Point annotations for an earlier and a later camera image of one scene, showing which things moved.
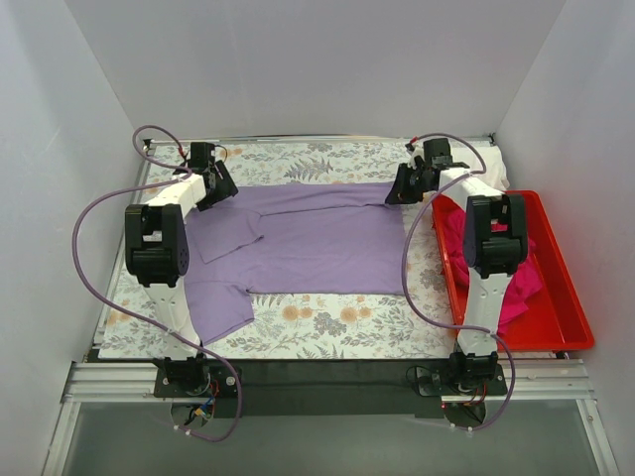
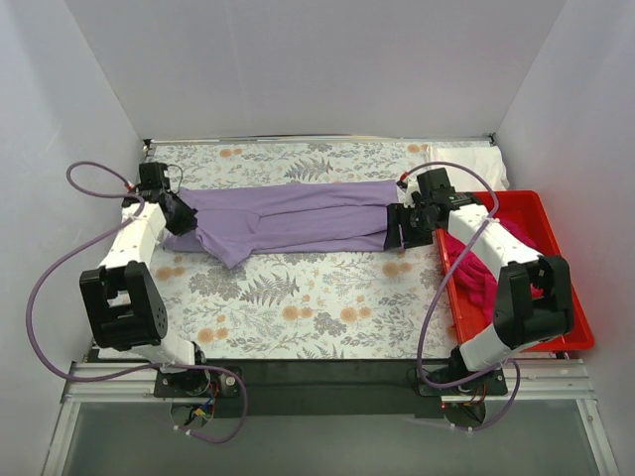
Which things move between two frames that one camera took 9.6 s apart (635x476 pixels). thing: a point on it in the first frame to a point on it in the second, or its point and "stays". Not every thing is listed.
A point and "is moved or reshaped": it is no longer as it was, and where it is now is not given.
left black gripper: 223,180 to 184,218
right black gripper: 402,184 to 397,227
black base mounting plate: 328,389 stays
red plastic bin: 557,318 stays
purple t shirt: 339,239 is moved or reshaped
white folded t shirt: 483,160 stays
